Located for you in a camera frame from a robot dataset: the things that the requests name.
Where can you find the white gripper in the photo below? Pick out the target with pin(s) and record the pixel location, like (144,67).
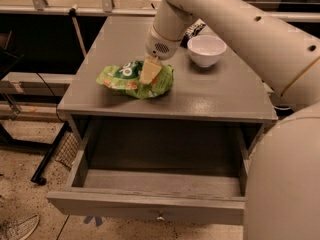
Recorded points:
(159,46)

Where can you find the green rice chip bag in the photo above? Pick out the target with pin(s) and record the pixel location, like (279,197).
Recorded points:
(126,80)

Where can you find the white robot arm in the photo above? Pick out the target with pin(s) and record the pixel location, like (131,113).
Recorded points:
(282,200)

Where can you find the dark blue snack bag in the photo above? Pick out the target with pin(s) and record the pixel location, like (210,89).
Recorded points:
(192,31)

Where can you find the grey open top drawer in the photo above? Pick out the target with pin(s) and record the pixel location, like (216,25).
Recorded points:
(204,187)

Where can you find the small metal drawer knob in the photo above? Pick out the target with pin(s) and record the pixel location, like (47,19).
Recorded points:
(160,217)

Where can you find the grey wooden cabinet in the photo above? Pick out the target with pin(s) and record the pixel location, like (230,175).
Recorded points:
(197,115)

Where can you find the white ceramic bowl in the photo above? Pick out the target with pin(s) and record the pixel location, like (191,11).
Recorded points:
(206,50)

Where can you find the black metal stand leg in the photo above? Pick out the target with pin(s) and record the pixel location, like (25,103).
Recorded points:
(37,177)

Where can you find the grey sneaker shoe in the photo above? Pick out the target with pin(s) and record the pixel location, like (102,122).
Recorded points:
(19,229)

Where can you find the wooden broom handle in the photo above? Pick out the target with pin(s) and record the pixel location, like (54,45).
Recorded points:
(73,15)

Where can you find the wire mesh basket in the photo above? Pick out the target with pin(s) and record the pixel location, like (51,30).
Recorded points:
(67,150)

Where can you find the metal rail frame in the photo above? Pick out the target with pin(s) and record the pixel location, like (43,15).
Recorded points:
(83,4)

